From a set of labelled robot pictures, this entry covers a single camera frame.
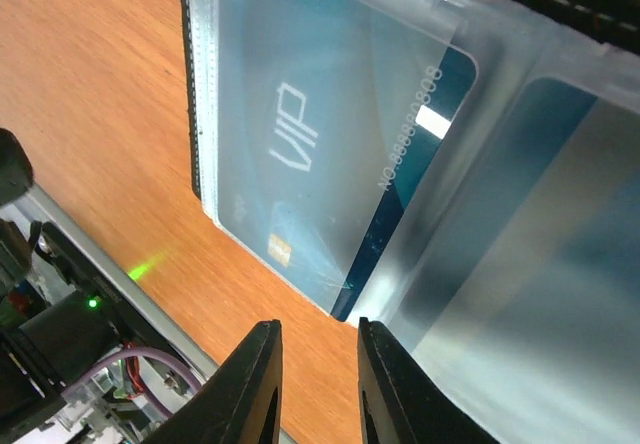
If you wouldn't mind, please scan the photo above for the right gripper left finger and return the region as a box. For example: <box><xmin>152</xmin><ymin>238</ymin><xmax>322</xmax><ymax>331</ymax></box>
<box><xmin>145</xmin><ymin>320</ymin><xmax>283</xmax><ymax>444</ymax></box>

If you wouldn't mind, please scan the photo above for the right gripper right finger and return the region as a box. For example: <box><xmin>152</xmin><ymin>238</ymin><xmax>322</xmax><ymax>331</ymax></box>
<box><xmin>357</xmin><ymin>317</ymin><xmax>496</xmax><ymax>444</ymax></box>

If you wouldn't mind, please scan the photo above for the black leather card holder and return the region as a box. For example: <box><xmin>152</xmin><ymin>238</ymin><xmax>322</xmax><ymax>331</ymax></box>
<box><xmin>181</xmin><ymin>0</ymin><xmax>639</xmax><ymax>443</ymax></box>

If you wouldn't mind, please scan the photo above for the blue card pile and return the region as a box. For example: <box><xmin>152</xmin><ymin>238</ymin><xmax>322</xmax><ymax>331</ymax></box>
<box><xmin>407</xmin><ymin>77</ymin><xmax>639</xmax><ymax>355</ymax></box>

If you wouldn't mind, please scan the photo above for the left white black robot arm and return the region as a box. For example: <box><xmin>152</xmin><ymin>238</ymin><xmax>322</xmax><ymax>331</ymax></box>
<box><xmin>1</xmin><ymin>220</ymin><xmax>122</xmax><ymax>427</ymax></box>

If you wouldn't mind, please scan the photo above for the aluminium table edge rail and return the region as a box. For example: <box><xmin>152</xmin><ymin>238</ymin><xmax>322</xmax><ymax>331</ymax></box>
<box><xmin>14</xmin><ymin>188</ymin><xmax>301</xmax><ymax>444</ymax></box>

